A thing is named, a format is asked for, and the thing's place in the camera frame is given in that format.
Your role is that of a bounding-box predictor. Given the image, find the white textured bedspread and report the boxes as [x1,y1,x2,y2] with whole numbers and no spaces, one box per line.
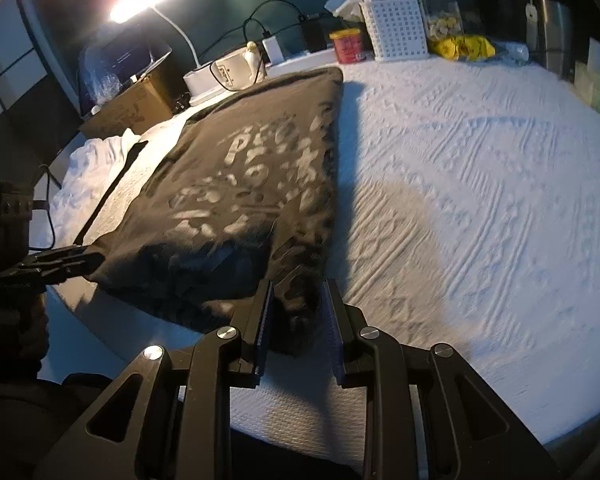
[45,50,600,467]

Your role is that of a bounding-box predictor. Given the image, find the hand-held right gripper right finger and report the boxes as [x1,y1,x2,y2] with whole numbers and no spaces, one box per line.
[321,278,561,480]

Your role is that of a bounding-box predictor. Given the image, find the yellow snack bag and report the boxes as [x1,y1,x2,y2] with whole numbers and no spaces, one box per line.
[428,34,496,63]

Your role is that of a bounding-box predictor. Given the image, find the black cable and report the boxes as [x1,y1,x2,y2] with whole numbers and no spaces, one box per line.
[200,0,308,61]
[242,17,273,43]

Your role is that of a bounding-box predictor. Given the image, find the person's left hand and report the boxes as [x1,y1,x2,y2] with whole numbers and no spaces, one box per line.
[0,294,51,377]

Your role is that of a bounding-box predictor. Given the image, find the cardboard box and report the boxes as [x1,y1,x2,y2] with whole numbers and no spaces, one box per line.
[79,62,177,139]

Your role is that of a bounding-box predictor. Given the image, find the red can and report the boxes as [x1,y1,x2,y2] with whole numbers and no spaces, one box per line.
[329,30,367,65]

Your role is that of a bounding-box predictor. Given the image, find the white perforated plastic basket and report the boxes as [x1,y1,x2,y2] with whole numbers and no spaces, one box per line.
[359,0,430,63]

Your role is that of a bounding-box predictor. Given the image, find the white hanging tag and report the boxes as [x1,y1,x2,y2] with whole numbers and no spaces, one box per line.
[524,0,540,51]

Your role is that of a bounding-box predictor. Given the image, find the cream box with cat print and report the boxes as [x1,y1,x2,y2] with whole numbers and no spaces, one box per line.
[211,52,254,92]

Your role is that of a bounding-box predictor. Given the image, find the metal thermos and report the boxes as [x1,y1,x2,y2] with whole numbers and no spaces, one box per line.
[537,0,574,79]

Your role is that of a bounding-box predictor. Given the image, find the black strap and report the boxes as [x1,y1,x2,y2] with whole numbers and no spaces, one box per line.
[74,140,149,247]

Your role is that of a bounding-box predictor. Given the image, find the black power adapter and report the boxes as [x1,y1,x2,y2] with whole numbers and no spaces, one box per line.
[300,16,331,54]

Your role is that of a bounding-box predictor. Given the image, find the white power strip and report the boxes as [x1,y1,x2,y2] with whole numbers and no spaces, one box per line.
[265,47,342,69]

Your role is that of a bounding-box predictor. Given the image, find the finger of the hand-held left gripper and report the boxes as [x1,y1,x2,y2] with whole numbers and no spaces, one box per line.
[22,244,106,286]

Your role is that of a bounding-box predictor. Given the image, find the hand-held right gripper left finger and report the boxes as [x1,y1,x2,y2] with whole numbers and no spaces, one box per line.
[34,279,275,480]

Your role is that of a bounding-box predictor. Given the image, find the dark grey t-shirt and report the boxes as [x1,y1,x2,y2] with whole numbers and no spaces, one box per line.
[75,66,345,358]

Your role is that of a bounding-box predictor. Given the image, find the clear jar with white lid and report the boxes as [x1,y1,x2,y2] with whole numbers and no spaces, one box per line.
[411,0,464,42]

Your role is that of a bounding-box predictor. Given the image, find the white charger block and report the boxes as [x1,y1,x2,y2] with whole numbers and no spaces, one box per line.
[261,35,286,65]

